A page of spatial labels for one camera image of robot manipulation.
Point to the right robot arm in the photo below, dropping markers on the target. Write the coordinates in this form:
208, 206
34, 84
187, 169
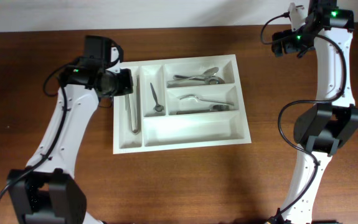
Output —
333, 118

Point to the small silver teaspoon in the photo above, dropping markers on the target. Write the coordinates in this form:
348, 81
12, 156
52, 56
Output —
158, 108

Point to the silver fork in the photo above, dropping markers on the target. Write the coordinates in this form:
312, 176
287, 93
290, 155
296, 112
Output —
215, 108
205, 100

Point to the white plastic cutlery tray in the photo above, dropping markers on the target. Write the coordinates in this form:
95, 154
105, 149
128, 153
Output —
168, 130

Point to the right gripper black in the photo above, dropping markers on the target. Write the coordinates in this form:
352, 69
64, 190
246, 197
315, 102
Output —
289, 45

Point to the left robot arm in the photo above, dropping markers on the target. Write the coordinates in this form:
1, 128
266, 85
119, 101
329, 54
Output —
45, 190

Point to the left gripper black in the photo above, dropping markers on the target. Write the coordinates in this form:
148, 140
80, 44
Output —
126, 84

